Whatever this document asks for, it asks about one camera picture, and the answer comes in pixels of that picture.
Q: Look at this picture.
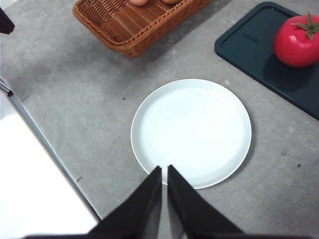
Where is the black rectangular tray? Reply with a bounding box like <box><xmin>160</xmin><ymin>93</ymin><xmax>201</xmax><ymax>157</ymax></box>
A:
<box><xmin>214</xmin><ymin>1</ymin><xmax>319</xmax><ymax>120</ymax></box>

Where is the pale grey round plate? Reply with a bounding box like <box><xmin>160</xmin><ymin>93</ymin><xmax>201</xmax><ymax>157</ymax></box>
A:
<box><xmin>130</xmin><ymin>78</ymin><xmax>252</xmax><ymax>189</ymax></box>

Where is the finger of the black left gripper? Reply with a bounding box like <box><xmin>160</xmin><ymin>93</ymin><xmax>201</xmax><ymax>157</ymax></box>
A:
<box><xmin>0</xmin><ymin>7</ymin><xmax>15</xmax><ymax>35</ymax></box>

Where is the brown wicker basket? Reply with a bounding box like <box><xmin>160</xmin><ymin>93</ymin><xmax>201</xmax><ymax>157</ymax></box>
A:
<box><xmin>72</xmin><ymin>0</ymin><xmax>212</xmax><ymax>59</ymax></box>

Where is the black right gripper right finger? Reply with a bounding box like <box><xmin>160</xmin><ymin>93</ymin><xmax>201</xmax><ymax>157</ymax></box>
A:
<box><xmin>167</xmin><ymin>164</ymin><xmax>247</xmax><ymax>239</ymax></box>

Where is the red tomato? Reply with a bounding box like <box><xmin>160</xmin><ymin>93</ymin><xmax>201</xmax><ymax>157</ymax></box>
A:
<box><xmin>273</xmin><ymin>11</ymin><xmax>319</xmax><ymax>68</ymax></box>

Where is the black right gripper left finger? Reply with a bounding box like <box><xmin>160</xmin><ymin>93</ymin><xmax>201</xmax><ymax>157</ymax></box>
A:
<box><xmin>84</xmin><ymin>165</ymin><xmax>162</xmax><ymax>239</ymax></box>

